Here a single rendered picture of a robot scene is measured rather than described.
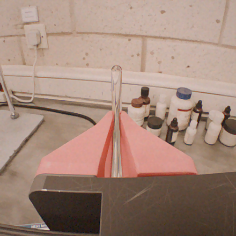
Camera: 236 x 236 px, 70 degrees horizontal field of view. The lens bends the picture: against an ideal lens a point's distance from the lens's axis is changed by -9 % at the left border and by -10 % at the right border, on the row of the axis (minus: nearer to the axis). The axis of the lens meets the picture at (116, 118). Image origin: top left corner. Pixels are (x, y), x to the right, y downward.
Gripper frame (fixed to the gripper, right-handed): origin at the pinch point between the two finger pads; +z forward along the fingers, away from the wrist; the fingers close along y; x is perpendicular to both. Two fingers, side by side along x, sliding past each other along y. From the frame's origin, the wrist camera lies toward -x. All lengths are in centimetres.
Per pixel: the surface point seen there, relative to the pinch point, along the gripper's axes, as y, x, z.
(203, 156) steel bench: -22.0, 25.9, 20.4
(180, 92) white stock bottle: -16.7, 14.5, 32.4
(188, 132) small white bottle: -18.3, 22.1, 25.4
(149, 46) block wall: -9.8, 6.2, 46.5
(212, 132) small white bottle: -25.0, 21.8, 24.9
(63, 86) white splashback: 18, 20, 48
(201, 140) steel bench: -23.5, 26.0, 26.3
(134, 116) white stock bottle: -4.8, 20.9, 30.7
